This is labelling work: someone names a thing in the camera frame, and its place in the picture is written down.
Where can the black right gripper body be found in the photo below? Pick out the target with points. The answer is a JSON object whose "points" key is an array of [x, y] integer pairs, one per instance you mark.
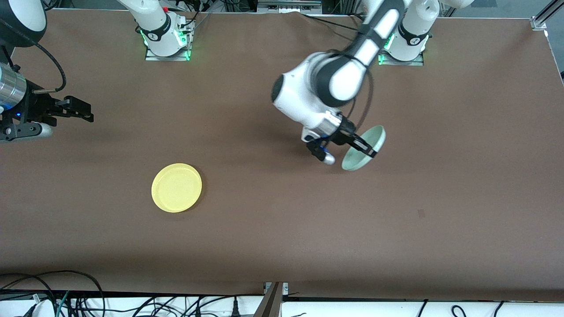
{"points": [[36, 108]]}

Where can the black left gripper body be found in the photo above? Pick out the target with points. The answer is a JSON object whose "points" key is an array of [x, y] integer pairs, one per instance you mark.
{"points": [[346, 130]]}

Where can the pale green round plate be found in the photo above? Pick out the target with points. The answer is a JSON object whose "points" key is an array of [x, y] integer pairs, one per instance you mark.
{"points": [[374, 138]]}

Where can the yellow round plate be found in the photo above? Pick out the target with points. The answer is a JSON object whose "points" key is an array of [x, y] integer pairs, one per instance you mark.
{"points": [[176, 188]]}

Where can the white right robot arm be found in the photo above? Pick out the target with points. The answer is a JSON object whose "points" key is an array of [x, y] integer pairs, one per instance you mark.
{"points": [[154, 26]]}

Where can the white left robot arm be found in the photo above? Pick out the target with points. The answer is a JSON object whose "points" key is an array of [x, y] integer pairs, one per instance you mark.
{"points": [[304, 92]]}

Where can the brown table cover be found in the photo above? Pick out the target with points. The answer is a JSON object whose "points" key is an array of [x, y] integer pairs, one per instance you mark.
{"points": [[282, 229]]}

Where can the aluminium profile beam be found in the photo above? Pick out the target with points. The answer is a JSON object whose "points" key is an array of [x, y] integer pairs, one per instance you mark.
{"points": [[271, 301]]}

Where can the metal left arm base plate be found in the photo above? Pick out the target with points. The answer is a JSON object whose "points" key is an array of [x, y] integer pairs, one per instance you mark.
{"points": [[418, 63]]}

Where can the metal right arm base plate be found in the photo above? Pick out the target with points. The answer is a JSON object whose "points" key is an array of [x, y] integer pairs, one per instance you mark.
{"points": [[167, 57]]}

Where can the aluminium frame rail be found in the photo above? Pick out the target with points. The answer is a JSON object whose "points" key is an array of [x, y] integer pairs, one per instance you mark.
{"points": [[288, 5]]}

